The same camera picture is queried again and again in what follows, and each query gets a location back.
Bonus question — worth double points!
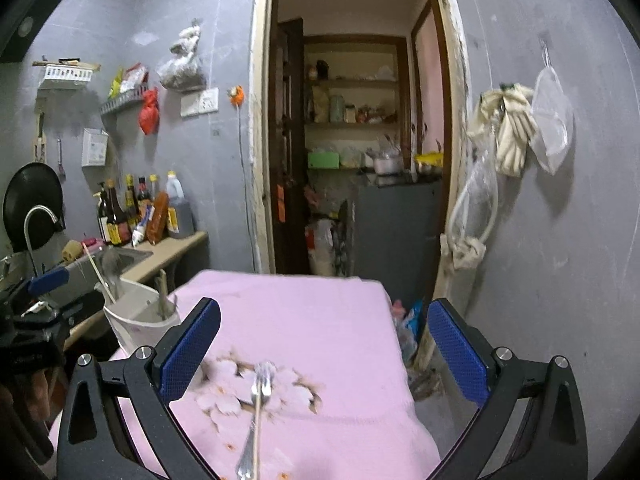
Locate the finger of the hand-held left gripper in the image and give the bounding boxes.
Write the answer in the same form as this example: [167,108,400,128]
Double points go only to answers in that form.
[22,301,87,329]
[27,266,71,298]

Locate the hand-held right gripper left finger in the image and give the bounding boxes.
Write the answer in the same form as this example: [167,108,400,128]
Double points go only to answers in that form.
[57,297,223,480]

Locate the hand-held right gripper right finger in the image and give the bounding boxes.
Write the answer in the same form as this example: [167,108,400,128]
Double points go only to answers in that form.
[426,297,588,480]

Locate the grey metal utensil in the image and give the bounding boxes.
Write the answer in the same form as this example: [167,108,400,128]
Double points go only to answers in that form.
[100,247,126,303]

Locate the white plastic cup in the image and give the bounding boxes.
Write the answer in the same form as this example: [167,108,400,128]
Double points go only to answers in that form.
[102,280,208,396]

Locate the metal fork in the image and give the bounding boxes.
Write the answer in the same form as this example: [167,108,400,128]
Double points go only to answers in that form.
[236,360,277,479]

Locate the person's left hand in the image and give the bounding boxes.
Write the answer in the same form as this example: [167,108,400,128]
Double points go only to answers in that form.
[30,367,63,421]

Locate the metal sink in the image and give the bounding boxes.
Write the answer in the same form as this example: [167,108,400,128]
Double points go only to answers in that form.
[50,247,153,306]

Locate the blue packet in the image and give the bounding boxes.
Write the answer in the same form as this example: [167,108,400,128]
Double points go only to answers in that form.
[400,300,426,356]

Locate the curved metal faucet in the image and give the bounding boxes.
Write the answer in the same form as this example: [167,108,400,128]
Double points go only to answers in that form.
[24,205,61,281]

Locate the pump top bottle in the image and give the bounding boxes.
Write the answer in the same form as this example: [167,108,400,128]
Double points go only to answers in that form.
[95,182,111,243]

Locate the black wok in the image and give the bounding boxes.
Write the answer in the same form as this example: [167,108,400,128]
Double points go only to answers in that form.
[2,162,65,253]

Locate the dark sauce bottle yellow label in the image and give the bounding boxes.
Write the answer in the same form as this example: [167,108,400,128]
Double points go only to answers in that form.
[105,180,132,247]

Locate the knotted white rag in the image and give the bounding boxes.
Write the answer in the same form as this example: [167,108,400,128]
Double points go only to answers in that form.
[440,234,487,272]

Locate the beige countertop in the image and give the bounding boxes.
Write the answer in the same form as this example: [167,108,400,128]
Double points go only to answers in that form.
[65,231,208,346]

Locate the yellow capped sauce bottle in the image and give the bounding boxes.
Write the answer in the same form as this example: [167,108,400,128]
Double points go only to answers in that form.
[124,175,141,231]

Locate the pink floral printed cloth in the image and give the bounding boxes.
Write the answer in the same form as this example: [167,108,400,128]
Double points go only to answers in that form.
[50,269,442,480]

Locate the orange brown packet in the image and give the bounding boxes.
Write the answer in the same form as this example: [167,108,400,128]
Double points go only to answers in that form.
[146,192,171,246]

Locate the dark capped sauce bottle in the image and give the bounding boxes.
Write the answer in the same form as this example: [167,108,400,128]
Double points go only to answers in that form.
[136,176,153,216]

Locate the grey cabinet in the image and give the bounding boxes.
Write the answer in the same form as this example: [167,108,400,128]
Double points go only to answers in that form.
[350,180,443,311]

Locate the large dark vinegar jug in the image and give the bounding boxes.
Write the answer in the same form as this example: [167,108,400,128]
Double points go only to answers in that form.
[164,171,196,239]

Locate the wooden spatula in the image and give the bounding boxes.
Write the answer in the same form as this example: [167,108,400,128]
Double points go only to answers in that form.
[32,112,47,163]

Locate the white plastic sack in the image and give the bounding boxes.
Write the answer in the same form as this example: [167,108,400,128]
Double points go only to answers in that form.
[306,217,346,277]

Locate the red plastic bag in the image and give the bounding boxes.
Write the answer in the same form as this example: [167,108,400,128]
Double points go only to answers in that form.
[139,87,161,136]

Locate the metal pot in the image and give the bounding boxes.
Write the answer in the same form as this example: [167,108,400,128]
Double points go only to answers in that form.
[374,155,405,177]

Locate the green yellow snack packet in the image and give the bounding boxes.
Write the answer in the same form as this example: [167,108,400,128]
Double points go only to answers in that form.
[107,67,126,101]

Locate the red white snack packet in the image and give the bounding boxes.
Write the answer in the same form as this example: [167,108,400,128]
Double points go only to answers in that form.
[122,62,150,93]

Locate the cream rubber gloves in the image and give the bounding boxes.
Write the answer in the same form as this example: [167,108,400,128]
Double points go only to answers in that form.
[495,85,538,177]

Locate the green box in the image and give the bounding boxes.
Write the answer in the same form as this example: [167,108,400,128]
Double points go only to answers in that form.
[307,151,341,170]

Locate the dark wooden door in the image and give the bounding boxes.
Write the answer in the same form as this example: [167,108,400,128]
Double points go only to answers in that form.
[270,17,311,276]

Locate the cream rag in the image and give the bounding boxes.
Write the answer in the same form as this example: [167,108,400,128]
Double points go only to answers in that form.
[467,89,503,148]

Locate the clear bag of dried goods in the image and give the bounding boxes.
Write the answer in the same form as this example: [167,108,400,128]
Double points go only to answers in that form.
[156,22,208,92]

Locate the black range hood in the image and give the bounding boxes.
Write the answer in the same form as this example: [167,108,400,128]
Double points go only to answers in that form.
[0,0,83,63]

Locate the wooden shelf unit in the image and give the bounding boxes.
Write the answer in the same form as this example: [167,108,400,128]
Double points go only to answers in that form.
[302,35,408,171]

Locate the clear plastic bag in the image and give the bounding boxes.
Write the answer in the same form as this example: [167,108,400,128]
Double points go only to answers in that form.
[530,65,575,176]

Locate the white wall box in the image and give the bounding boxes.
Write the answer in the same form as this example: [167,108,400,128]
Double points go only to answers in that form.
[81,128,109,167]

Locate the white hose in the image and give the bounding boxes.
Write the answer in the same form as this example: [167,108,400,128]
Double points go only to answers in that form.
[447,160,500,243]

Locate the metal wall shelf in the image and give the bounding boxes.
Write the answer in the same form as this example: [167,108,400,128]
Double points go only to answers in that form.
[100,89,151,117]

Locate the thin hanging cord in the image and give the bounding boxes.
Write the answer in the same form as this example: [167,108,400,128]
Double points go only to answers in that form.
[239,105,250,271]

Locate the cream door frame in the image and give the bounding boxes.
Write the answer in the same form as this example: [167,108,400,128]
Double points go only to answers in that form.
[250,0,471,311]

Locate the white wall basket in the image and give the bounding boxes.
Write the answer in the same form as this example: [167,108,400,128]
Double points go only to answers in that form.
[32,60,101,91]

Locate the white wall socket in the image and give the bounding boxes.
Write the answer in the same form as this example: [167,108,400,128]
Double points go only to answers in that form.
[180,87,220,118]

